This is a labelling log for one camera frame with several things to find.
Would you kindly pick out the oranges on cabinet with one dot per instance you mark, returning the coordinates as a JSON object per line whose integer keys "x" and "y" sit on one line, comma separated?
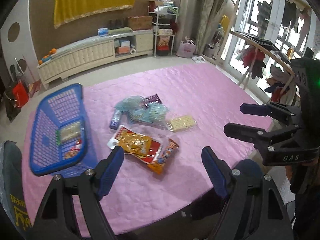
{"x": 48, "y": 56}

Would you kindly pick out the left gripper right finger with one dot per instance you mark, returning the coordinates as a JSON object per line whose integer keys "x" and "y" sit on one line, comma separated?
{"x": 253, "y": 206}

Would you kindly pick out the pink shopping bag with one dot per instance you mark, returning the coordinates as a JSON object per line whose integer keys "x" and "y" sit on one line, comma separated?
{"x": 186, "y": 48}

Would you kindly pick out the large light blue snack bag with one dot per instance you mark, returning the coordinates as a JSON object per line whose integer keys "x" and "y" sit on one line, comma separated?
{"x": 154, "y": 114}

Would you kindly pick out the clear cracker pack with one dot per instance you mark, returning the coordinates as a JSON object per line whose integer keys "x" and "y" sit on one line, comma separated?
{"x": 181, "y": 123}

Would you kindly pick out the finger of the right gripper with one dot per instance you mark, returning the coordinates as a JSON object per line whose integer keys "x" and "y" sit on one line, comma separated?
{"x": 256, "y": 135}
{"x": 288, "y": 115}

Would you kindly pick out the cardboard box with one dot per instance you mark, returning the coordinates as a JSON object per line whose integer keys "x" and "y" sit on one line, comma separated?
{"x": 139, "y": 22}

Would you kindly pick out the blue plastic basket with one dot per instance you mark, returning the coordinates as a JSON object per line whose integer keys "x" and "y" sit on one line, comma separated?
{"x": 53, "y": 112}

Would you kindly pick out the purple tube snack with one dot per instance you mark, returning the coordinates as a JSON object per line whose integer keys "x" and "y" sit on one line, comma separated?
{"x": 116, "y": 119}

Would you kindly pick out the white metal shelf rack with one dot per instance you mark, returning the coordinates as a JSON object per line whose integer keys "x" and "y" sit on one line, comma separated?
{"x": 165, "y": 28}

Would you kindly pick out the pink quilted table cover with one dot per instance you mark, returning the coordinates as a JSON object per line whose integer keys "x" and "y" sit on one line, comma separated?
{"x": 138, "y": 196}

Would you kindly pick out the green folded cloth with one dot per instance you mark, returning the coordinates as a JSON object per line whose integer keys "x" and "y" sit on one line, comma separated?
{"x": 118, "y": 31}

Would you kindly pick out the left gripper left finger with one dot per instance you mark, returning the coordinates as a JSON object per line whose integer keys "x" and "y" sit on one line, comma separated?
{"x": 56, "y": 217}

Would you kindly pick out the red yellow snack pouch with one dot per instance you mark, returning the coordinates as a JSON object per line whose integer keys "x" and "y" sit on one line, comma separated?
{"x": 141, "y": 146}

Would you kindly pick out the orange cartoon snack pack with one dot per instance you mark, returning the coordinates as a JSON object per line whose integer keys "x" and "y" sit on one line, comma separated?
{"x": 158, "y": 165}

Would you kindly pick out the white slippers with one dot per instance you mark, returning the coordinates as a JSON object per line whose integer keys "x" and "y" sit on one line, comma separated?
{"x": 198, "y": 59}

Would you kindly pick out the wooden clothes rack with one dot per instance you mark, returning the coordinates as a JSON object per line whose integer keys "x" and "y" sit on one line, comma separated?
{"x": 259, "y": 69}

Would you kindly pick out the green-edged cracker pack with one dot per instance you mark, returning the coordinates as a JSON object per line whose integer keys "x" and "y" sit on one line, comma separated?
{"x": 68, "y": 132}

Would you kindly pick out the dark purple snack packet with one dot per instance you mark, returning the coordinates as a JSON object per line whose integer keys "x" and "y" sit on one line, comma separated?
{"x": 153, "y": 99}

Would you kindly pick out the tissue pack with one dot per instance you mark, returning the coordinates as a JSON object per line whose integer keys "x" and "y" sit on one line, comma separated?
{"x": 103, "y": 31}

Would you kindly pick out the red orange snack bag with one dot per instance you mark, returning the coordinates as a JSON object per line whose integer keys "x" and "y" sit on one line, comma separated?
{"x": 74, "y": 150}

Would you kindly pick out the grey embroidered cushion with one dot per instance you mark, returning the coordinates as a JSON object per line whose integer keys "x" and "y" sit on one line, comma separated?
{"x": 15, "y": 222}

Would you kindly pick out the small light blue snack bag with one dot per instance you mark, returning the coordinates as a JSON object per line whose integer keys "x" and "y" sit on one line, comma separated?
{"x": 130, "y": 104}

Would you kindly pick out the cream TV cabinet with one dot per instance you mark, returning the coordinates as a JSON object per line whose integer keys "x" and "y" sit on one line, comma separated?
{"x": 93, "y": 52}

